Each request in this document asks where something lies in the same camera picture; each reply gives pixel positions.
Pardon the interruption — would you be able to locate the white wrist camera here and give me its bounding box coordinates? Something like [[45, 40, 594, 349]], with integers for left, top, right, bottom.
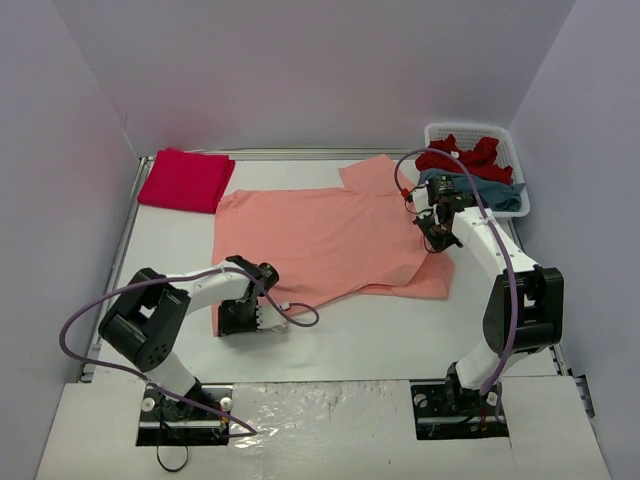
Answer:
[[401, 183, 433, 211], [256, 304, 289, 333]]

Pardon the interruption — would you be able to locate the salmon pink t-shirt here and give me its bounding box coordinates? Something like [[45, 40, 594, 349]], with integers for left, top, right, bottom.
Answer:
[[212, 155, 455, 313]]

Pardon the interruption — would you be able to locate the white plastic laundry basket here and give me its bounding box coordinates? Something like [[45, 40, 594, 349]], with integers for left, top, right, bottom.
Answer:
[[424, 122, 530, 218]]

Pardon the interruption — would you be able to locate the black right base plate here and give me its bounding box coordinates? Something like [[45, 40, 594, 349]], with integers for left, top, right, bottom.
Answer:
[[410, 379, 509, 441]]

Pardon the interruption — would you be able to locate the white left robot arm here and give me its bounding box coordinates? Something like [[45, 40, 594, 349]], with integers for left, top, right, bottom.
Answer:
[[99, 255, 279, 418]]

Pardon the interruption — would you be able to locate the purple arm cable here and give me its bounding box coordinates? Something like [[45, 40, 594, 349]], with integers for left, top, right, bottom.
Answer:
[[393, 147, 526, 421], [58, 277, 321, 441]]

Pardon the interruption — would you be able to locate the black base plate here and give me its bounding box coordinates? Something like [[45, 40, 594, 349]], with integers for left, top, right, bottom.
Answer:
[[410, 379, 509, 441], [135, 387, 230, 447]]

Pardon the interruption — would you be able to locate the blue-grey t-shirt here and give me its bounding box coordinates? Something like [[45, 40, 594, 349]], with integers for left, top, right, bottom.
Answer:
[[419, 168, 525, 212]]

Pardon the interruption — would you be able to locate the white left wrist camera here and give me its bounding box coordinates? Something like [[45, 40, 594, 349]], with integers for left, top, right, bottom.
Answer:
[[256, 304, 289, 333]]

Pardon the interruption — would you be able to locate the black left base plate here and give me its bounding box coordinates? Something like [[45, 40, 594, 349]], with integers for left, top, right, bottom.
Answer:
[[135, 387, 230, 447]]

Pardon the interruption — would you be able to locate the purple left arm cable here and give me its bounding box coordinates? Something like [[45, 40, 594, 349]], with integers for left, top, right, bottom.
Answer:
[[58, 277, 321, 441]]

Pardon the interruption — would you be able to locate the dark red t-shirt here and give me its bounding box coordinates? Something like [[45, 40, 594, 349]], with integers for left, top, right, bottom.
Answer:
[[415, 134, 513, 185]]

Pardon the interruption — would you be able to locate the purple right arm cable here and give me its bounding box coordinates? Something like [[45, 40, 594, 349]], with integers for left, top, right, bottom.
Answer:
[[393, 147, 526, 421]]

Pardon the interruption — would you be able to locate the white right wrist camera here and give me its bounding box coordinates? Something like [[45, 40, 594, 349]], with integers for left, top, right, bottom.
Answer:
[[401, 183, 433, 211]]

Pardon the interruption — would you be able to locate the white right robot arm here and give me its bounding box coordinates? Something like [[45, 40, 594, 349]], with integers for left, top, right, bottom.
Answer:
[[409, 175, 564, 413]]

